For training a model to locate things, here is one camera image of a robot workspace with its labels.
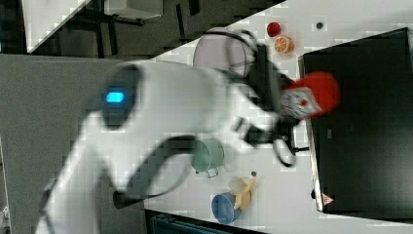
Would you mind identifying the blue mug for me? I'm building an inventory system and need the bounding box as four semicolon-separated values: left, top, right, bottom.
211;192;242;224

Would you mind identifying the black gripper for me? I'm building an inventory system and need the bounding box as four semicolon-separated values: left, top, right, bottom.
243;44;299;146

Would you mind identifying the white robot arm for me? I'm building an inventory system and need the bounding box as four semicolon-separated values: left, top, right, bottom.
35;47;291;234

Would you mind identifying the small dark red strawberry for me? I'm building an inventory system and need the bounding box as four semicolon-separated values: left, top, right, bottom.
267;22;282;37

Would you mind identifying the orange slice toy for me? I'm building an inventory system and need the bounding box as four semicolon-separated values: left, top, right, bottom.
275;35;294;55

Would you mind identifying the silver black toaster oven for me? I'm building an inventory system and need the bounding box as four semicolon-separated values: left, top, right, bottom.
299;27;413;223

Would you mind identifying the purple round plate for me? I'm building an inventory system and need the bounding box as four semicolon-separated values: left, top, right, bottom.
193;27;257;76

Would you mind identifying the green mug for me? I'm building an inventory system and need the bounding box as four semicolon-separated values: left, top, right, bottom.
190;138;224;178

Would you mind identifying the red ketchup bottle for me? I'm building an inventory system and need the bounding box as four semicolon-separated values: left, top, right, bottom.
281;71;341;120

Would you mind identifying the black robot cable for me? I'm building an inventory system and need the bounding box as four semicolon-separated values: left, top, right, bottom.
223;30;310;169

